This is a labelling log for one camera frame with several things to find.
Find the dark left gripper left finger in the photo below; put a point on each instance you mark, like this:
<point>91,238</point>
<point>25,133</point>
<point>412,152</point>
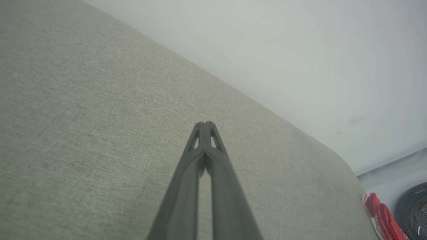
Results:
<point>181,193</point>

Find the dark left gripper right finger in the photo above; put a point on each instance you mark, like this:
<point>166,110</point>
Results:
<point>230,200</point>

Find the red and white basketball jersey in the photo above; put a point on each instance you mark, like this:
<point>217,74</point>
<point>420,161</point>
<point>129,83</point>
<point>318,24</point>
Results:
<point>383,216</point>

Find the black round disc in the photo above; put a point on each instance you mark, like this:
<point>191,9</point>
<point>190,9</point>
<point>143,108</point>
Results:
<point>413,210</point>

